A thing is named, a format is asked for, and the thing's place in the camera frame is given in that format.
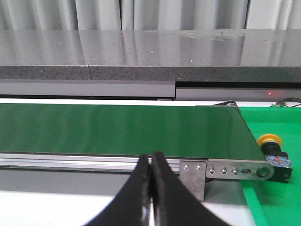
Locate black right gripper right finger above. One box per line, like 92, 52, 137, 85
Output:
151, 152, 228, 226

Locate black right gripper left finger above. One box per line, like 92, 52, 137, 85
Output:
88, 154, 151, 226

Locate yellow push button switch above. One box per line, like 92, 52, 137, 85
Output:
257, 134, 293, 183

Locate metal conveyor end plate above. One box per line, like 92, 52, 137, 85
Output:
206, 159, 275, 180

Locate green conveyor belt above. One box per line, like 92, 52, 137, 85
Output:
0, 104, 264, 161

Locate dark granite slab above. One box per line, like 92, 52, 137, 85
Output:
0, 30, 301, 83

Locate grey metal base panel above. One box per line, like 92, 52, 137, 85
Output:
0, 79, 301, 101

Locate white pleated curtain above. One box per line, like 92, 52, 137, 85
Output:
0, 0, 301, 30

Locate metal conveyor support bracket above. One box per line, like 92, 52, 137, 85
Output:
179, 161, 206, 202

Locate aluminium conveyor frame rail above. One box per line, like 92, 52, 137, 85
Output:
0, 152, 182, 174

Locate red and black wires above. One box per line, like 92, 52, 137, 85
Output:
270, 97, 301, 108

